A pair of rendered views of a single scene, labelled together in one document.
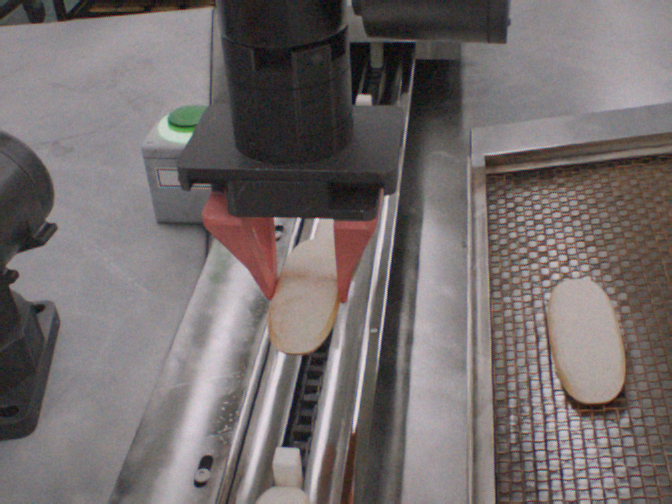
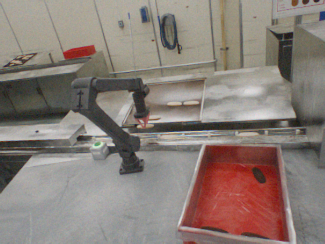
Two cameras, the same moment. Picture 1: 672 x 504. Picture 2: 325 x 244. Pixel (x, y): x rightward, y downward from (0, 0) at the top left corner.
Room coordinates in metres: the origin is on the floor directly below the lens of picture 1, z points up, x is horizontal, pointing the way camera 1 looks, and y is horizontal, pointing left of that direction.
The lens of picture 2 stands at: (0.06, 1.18, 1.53)
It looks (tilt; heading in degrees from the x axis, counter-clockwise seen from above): 27 degrees down; 280
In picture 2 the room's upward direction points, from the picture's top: 12 degrees counter-clockwise
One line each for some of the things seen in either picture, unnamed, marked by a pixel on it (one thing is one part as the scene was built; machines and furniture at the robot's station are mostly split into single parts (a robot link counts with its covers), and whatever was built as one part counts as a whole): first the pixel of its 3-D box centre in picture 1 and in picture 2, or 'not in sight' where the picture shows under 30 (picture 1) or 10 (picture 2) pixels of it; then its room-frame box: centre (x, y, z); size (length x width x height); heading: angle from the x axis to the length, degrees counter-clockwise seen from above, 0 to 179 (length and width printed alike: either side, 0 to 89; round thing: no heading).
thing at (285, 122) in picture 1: (290, 100); (140, 107); (0.36, 0.02, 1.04); 0.10 x 0.07 x 0.07; 81
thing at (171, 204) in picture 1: (204, 182); (101, 153); (0.62, 0.11, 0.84); 0.08 x 0.08 x 0.11; 81
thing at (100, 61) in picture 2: not in sight; (87, 76); (2.15, -3.36, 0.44); 0.70 x 0.55 x 0.87; 171
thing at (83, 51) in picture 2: not in sight; (79, 51); (2.15, -3.36, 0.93); 0.51 x 0.36 x 0.13; 175
